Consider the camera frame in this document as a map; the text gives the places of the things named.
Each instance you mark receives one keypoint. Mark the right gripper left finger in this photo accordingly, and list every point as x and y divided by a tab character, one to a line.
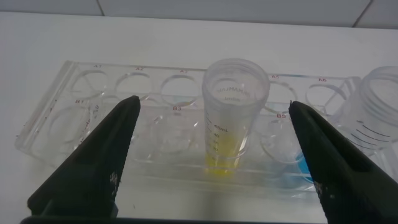
90	174

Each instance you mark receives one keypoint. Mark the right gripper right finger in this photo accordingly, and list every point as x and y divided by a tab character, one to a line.
345	174

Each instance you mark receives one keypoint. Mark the test tube with yellow pigment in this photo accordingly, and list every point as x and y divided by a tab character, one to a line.
233	130

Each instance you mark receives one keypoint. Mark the test tube with blue pigment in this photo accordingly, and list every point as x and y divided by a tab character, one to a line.
373	102

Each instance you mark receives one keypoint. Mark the clear acrylic test tube rack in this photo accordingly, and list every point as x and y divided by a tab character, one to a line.
174	137

